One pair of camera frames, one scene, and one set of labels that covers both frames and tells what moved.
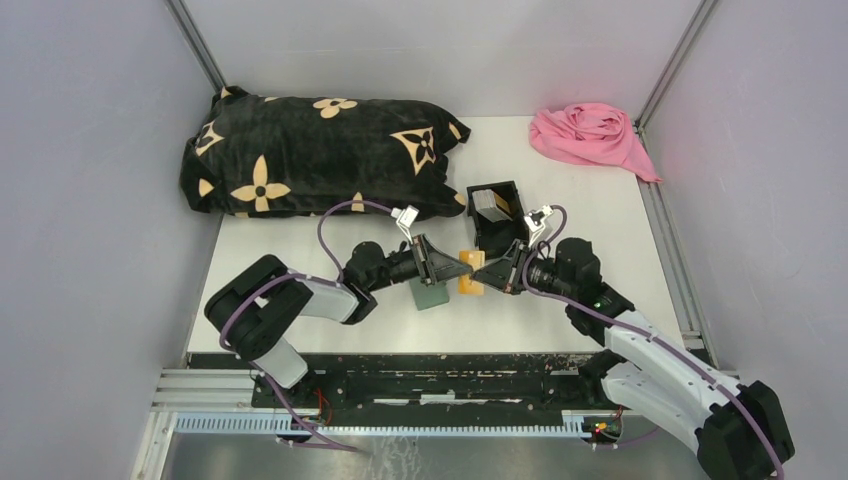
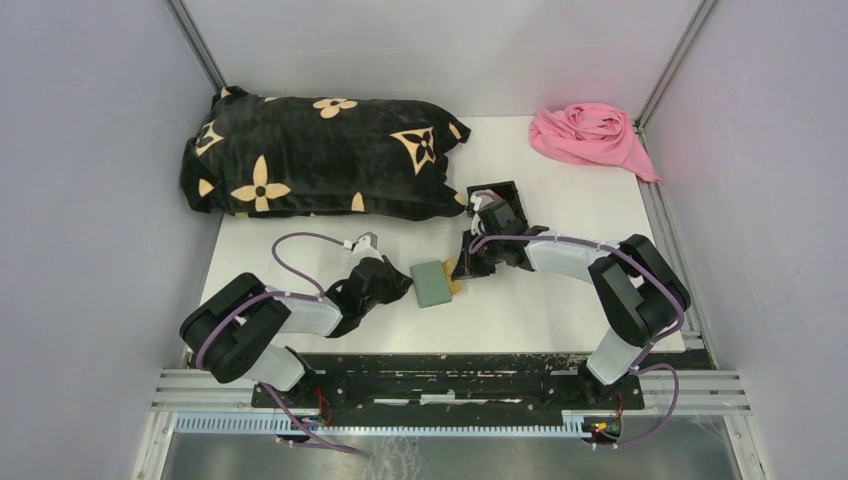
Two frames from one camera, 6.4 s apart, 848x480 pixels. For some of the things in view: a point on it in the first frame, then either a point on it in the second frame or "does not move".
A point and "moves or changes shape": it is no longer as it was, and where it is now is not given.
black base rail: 533,384 does not move
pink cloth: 588,133 does not move
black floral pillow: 291,156 does not move
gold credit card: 476,260 moves or changes shape
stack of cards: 485,204 does not move
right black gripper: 506,271 → 467,266
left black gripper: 437,265 → 400,283
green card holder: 426,297 does not move
